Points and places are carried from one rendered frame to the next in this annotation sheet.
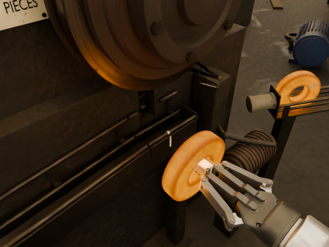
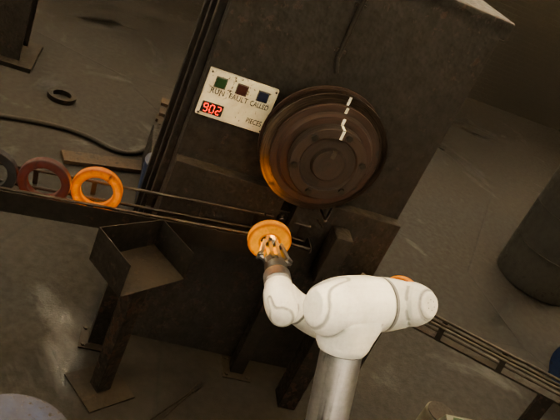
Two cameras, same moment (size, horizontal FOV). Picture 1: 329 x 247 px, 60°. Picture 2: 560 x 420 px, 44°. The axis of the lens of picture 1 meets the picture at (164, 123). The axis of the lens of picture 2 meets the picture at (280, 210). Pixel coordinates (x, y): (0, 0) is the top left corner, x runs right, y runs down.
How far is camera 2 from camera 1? 193 cm
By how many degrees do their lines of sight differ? 24
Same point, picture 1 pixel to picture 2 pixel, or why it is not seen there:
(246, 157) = not seen: hidden behind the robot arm
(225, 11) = (342, 184)
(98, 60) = (265, 163)
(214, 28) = (331, 188)
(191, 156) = (267, 224)
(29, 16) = (253, 127)
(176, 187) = (252, 236)
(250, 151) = not seen: hidden behind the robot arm
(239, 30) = (392, 224)
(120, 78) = (270, 179)
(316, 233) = (282, 269)
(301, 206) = not seen: outside the picture
